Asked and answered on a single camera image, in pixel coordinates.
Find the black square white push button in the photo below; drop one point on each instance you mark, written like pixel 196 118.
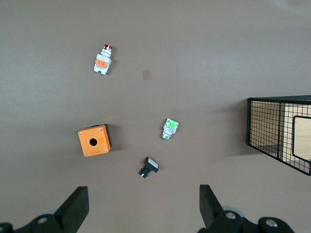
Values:
pixel 151 165

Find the red push button switch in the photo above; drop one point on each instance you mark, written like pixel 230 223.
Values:
pixel 102 63

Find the orange button enclosure box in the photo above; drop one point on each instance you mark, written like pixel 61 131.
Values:
pixel 97 149

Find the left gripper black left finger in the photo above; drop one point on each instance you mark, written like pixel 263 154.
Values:
pixel 70 213

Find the small brown tape patch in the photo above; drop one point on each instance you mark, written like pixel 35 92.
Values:
pixel 146 75

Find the green push button switch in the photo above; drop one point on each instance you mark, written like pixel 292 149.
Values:
pixel 170 127

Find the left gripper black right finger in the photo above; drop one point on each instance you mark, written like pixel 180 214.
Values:
pixel 211 211

